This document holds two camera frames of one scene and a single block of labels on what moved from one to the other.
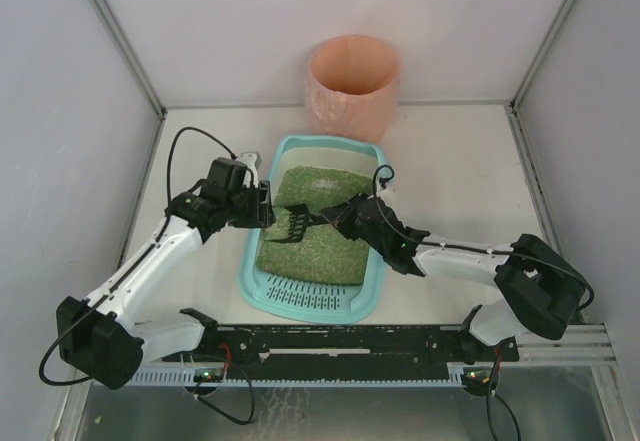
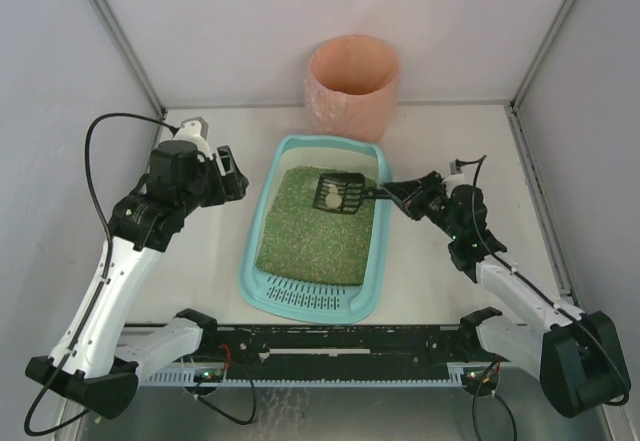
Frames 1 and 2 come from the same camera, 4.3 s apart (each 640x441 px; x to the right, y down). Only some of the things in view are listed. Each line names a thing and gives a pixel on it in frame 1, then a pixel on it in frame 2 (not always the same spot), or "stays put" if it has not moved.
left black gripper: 261,204 to 226,174
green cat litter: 325,256 stays put
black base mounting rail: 346,344 stays put
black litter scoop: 301,218 to 344,193
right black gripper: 353,214 to 426,197
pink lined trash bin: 351,87 stays put
